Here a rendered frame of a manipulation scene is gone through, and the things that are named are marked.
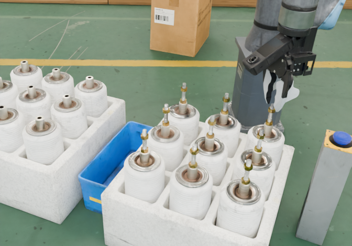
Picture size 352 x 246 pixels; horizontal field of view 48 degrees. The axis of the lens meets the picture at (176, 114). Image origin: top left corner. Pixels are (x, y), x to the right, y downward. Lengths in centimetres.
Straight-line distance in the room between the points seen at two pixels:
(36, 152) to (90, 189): 17
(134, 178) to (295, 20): 49
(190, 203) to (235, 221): 10
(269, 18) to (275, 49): 43
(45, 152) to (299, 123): 97
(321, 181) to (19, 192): 78
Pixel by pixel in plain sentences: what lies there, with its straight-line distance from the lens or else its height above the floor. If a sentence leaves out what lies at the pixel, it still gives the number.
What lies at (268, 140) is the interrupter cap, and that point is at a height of 25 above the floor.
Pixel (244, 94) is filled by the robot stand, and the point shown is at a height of 15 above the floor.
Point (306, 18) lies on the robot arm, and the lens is 90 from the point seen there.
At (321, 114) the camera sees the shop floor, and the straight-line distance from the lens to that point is 170.
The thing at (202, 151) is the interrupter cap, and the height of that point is 25.
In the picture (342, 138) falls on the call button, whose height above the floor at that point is 33.
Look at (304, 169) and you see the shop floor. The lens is 139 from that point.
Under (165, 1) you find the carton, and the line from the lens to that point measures 196.
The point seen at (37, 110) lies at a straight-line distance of 119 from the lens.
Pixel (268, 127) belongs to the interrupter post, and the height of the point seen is 28.
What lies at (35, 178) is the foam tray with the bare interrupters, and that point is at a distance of 108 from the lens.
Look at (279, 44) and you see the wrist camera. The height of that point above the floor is 51.
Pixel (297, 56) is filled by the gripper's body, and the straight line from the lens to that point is 94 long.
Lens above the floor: 86
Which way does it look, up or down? 34 degrees down
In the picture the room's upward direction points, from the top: 3 degrees clockwise
